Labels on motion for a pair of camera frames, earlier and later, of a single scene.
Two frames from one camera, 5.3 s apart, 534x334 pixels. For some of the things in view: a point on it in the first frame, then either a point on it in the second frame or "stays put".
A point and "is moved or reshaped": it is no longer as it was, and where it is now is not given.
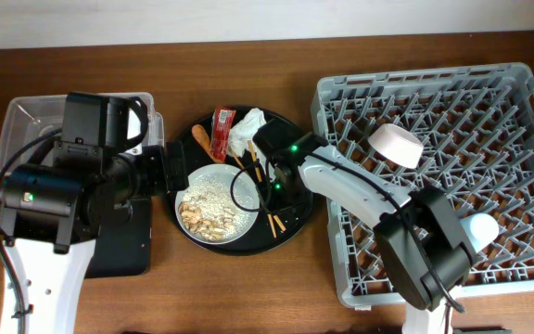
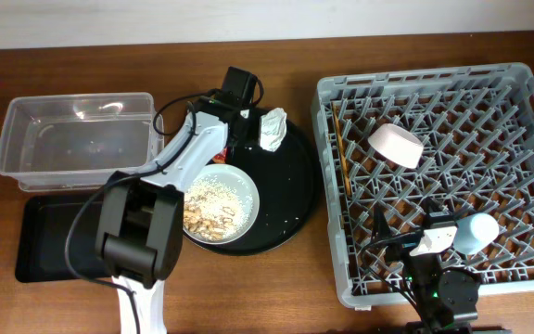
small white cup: x=397 y=145 stays put
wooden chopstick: x=255 y=159 -> x=344 y=160
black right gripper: x=299 y=198 -> x=381 y=232
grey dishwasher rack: x=488 y=138 stays put
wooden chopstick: x=276 y=219 -> x=342 y=149
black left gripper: x=160 y=182 -> x=254 y=135
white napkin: x=245 y=124 is moved or reshaped
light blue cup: x=481 y=229 stays put
